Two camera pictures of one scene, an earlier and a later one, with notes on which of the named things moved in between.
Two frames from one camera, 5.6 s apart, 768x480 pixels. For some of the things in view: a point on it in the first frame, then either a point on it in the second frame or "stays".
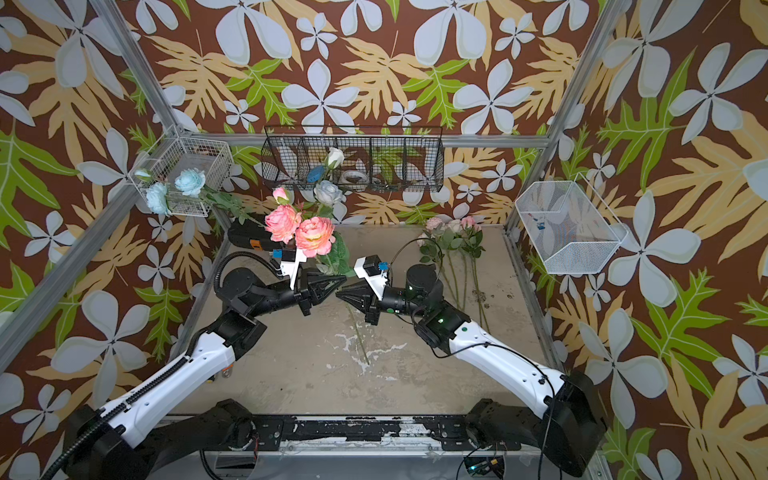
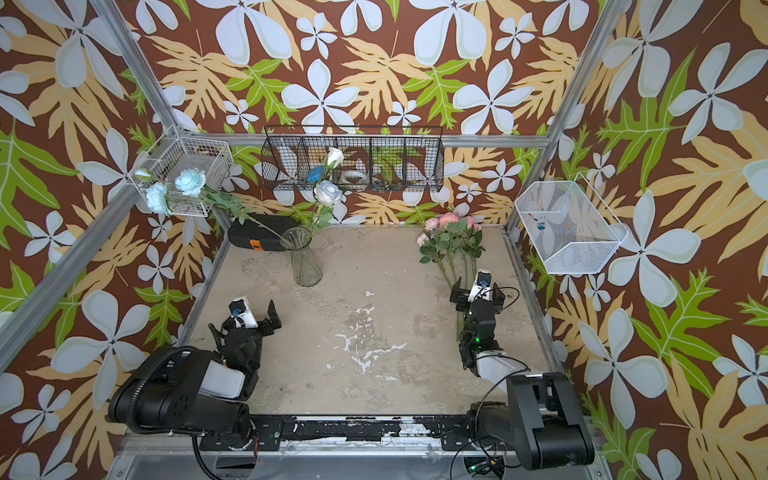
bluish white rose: x=327 y=192 stays
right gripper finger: x=359 y=294 → x=461 y=297
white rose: x=334 y=158 stays
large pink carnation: x=318 y=239 → x=450 y=237
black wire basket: x=377 y=158 stays
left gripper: x=324 y=284 → x=275 y=321
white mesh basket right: x=570 y=227 stays
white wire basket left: x=191 y=169 stays
